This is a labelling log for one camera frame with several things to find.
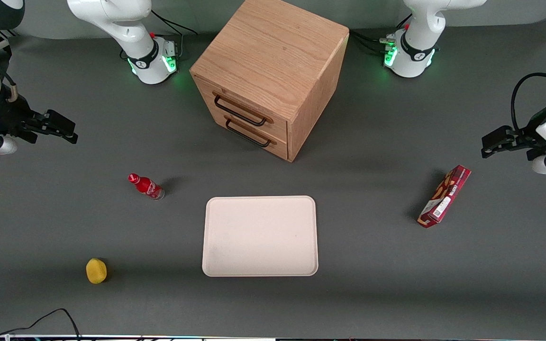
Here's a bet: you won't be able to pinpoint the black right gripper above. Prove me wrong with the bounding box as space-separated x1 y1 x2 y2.
0 95 79 144

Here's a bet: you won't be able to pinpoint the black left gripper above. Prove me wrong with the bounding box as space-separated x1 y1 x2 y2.
481 104 546 162

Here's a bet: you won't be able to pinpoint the black metal drawer handle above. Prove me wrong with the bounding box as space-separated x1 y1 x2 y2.
225 118 272 148
213 94 268 127

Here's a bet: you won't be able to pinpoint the wooden drawer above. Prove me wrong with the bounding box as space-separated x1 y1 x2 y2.
195 77 289 143
208 107 289 161

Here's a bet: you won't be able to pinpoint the wooden drawer cabinet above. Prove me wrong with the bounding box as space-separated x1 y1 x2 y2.
190 0 350 163

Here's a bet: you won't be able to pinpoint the red snack box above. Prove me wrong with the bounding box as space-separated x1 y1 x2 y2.
417 164 472 229

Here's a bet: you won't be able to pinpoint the red soda bottle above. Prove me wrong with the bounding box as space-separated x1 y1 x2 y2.
128 173 165 201

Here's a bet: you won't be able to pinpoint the yellow sponge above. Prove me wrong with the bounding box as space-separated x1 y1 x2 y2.
86 258 108 285

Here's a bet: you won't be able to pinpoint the beige plastic tray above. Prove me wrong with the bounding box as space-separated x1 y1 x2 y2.
201 195 319 278

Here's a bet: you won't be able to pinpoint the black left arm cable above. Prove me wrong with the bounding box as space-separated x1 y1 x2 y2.
511 72 546 134

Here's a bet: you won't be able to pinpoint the black left base cables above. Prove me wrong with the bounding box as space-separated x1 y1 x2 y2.
349 13 414 55

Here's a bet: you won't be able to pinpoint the black cable on table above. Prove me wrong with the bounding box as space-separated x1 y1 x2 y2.
0 308 82 340

